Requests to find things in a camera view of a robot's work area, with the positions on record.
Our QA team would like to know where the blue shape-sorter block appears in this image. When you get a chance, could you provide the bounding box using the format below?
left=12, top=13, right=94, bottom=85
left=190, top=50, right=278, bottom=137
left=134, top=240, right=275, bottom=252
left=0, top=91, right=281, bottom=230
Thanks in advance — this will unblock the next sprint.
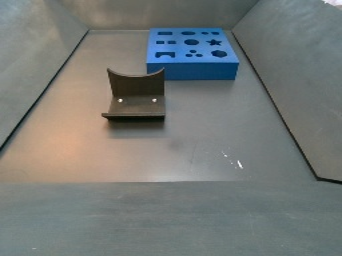
left=146, top=28, right=239, bottom=80

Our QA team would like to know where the black curved holder bracket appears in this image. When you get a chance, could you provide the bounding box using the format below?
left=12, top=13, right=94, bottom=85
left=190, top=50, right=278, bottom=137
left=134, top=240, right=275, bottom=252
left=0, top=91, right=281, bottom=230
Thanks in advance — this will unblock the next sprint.
left=102, top=69, right=166, bottom=120

